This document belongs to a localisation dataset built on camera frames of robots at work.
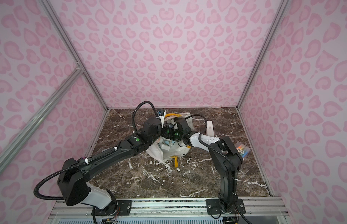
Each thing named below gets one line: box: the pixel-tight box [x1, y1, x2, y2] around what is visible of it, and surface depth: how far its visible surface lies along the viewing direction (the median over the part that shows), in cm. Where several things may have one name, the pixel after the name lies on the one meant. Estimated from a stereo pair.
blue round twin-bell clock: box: [164, 140, 176, 146], surface depth 97 cm
